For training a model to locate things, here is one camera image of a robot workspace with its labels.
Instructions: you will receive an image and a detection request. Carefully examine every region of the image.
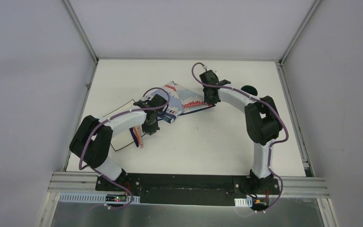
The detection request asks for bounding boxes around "patterned cloth napkin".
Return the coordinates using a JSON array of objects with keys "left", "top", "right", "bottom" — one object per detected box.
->
[{"left": 158, "top": 81, "right": 215, "bottom": 123}]

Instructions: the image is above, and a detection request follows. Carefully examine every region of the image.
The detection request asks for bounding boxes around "white square plate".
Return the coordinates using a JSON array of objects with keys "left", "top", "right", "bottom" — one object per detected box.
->
[{"left": 103, "top": 99, "right": 136, "bottom": 152}]

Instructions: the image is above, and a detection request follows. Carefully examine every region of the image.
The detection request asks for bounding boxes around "dark green mug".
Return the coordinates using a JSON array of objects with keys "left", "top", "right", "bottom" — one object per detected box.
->
[{"left": 241, "top": 85, "right": 258, "bottom": 96}]

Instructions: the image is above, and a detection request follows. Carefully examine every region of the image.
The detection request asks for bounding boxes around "dark blue plastic knife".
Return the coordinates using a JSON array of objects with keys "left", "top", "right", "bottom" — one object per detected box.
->
[{"left": 129, "top": 128, "right": 139, "bottom": 148}]

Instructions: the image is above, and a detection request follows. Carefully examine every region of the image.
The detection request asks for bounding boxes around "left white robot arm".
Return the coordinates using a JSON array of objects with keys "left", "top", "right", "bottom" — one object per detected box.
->
[{"left": 69, "top": 95, "right": 169, "bottom": 191}]

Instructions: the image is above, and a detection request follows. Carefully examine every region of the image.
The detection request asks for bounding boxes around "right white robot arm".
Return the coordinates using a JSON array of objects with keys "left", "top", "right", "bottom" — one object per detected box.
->
[{"left": 199, "top": 70, "right": 283, "bottom": 194}]

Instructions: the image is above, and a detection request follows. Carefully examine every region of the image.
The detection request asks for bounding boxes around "orange plastic fork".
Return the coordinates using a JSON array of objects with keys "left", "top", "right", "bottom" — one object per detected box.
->
[{"left": 132, "top": 126, "right": 143, "bottom": 148}]

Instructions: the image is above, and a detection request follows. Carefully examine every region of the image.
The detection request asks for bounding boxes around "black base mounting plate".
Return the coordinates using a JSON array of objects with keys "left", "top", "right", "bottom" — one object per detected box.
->
[{"left": 95, "top": 173, "right": 280, "bottom": 207}]

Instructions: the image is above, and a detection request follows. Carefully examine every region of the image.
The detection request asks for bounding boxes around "silver spoon pink handle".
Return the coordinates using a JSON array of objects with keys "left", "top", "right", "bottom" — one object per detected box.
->
[{"left": 134, "top": 125, "right": 144, "bottom": 148}]

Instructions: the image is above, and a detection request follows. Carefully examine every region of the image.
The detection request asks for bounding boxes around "left white cable duct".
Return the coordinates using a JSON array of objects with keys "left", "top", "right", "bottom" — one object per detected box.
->
[{"left": 59, "top": 192, "right": 140, "bottom": 205}]

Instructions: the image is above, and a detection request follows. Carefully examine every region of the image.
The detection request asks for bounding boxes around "white cable duct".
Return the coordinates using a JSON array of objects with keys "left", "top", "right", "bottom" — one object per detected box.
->
[
  {"left": 234, "top": 197, "right": 253, "bottom": 208},
  {"left": 59, "top": 192, "right": 140, "bottom": 205}
]

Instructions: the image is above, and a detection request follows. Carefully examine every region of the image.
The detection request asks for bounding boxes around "right white cable duct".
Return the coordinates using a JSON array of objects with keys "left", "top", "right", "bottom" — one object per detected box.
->
[{"left": 234, "top": 197, "right": 253, "bottom": 208}]

